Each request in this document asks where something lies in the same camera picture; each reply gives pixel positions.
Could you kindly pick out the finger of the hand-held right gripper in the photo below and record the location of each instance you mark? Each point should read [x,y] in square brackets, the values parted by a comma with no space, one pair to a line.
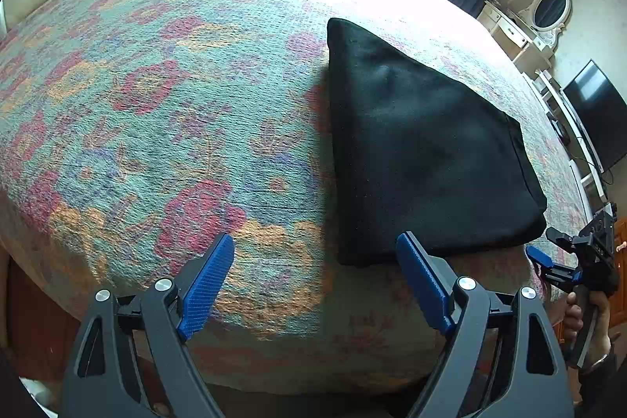
[543,259]
[563,238]

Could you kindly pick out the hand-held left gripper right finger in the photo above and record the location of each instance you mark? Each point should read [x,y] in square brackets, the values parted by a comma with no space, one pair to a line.
[423,281]

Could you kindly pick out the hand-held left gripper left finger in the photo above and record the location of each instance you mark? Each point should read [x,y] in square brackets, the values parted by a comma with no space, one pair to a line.
[205,290]

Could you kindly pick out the black pants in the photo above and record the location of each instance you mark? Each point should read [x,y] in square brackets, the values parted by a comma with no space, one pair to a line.
[416,144]

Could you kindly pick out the person's right forearm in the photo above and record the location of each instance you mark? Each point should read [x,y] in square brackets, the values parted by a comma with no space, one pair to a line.
[605,391]

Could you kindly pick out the person's right hand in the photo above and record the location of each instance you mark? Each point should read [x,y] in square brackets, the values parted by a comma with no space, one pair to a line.
[573,315]

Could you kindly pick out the white television stand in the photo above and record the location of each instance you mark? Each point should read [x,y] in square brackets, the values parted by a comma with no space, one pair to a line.
[568,124]

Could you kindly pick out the black television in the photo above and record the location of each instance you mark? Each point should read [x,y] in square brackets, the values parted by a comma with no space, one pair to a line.
[595,114]

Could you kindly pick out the floral bed blanket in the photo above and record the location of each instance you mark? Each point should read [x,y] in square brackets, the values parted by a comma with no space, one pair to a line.
[147,104]

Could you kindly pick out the white vanity with oval mirror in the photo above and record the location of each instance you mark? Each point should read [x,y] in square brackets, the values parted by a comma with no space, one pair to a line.
[514,31]

